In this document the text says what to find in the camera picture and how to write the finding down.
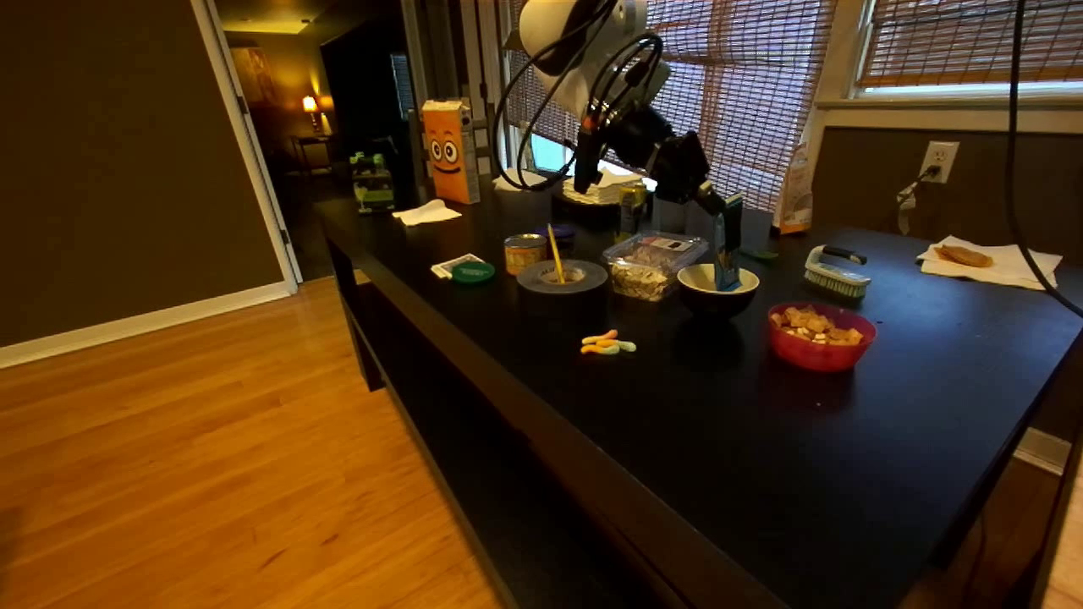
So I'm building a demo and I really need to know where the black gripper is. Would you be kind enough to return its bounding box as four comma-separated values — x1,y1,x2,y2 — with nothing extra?
647,128,749,261

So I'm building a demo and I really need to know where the green rimmed bowl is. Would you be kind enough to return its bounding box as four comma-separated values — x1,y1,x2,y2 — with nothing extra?
672,261,765,321

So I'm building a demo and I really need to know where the red bowl with snacks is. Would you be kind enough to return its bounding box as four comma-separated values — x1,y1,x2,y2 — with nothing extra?
769,298,879,375

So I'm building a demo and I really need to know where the orange snack pouch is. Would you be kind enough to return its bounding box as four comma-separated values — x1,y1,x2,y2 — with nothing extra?
775,142,820,235

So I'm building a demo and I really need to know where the glass jar with oil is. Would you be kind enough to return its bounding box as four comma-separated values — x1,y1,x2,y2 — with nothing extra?
615,184,653,235

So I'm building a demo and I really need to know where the clear plastic food container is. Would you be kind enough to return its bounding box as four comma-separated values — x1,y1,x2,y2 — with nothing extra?
601,226,709,305

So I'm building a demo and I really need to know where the large bamboo window blind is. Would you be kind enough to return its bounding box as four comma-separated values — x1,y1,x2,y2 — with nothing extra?
497,0,838,216

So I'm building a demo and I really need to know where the stack of white napkins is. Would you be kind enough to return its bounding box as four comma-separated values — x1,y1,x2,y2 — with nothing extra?
559,166,647,209

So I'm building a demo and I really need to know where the grey plate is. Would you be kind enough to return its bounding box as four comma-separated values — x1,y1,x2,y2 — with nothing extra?
513,253,611,299

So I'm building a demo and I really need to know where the wooden stick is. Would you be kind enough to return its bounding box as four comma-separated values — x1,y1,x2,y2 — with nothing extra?
545,220,573,288

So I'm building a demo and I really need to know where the yellow candy wrapper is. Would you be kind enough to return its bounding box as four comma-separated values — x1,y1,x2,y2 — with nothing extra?
579,325,639,357

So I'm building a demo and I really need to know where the brown cookie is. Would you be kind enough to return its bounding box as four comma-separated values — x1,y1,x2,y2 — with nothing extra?
935,241,999,270

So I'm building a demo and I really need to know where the green lid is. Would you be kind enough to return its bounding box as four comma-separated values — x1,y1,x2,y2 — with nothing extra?
431,250,497,288

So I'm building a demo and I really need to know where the orange carton with face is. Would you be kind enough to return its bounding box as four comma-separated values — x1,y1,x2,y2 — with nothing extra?
415,94,473,205

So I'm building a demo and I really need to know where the small bamboo window blind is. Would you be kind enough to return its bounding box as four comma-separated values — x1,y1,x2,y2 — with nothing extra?
861,0,1083,86

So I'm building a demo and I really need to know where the dark green toy figure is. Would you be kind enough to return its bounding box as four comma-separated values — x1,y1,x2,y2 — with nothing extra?
344,146,400,213

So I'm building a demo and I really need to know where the plug with cable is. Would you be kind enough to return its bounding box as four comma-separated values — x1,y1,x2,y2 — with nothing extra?
893,174,925,241

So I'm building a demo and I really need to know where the white wall outlet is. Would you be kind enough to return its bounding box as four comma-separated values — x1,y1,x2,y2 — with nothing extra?
918,134,964,184

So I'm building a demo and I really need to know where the looped black arm cable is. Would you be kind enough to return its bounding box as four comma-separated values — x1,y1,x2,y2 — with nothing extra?
492,0,671,195

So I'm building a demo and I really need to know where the long black cable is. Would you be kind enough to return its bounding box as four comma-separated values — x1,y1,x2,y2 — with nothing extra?
999,0,1083,321

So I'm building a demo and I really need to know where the glowing wall lamp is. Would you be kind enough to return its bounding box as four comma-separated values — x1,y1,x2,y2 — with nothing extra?
294,86,338,118

